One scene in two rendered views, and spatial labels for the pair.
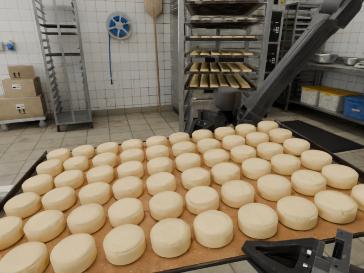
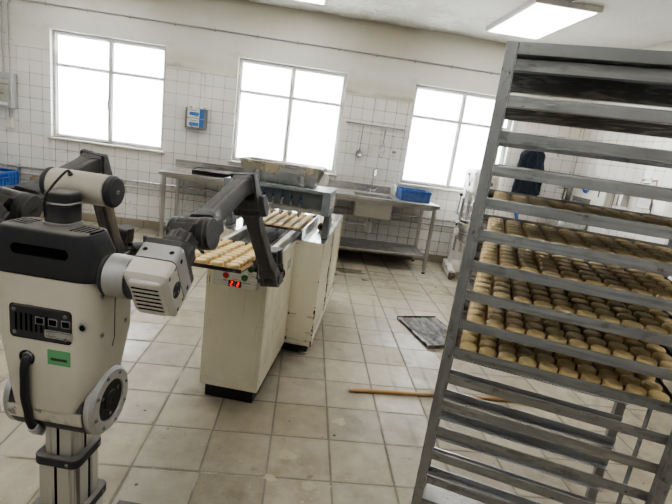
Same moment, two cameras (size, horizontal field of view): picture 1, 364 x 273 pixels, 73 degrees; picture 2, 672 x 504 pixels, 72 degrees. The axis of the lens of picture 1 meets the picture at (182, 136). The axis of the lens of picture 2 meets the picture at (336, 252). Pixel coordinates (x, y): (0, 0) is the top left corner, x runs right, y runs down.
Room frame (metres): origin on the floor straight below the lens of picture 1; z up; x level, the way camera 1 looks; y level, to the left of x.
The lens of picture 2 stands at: (1.32, -1.76, 1.53)
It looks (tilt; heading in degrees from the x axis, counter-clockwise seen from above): 14 degrees down; 102
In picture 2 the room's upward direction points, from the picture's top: 8 degrees clockwise
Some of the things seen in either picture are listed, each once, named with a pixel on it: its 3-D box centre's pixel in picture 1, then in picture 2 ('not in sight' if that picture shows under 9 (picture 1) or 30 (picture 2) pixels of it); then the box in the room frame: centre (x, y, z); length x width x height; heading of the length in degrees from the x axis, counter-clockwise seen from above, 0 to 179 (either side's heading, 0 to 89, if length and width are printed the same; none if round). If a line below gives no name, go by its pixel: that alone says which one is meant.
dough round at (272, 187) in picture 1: (273, 187); not in sight; (0.33, -0.14, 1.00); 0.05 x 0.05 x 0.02
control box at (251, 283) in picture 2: not in sight; (236, 273); (0.34, 0.38, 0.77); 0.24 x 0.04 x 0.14; 7
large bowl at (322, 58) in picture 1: (324, 59); not in sight; (4.18, -2.31, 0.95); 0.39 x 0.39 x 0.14
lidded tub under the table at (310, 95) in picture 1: (317, 95); not in sight; (4.19, -2.33, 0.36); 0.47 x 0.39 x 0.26; 105
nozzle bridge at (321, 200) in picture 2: not in sight; (280, 207); (0.22, 1.24, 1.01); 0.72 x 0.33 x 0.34; 7
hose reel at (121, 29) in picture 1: (120, 49); not in sight; (4.22, 0.99, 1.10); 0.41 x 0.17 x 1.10; 107
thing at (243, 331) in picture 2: not in sight; (251, 307); (0.29, 0.74, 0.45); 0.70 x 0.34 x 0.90; 97
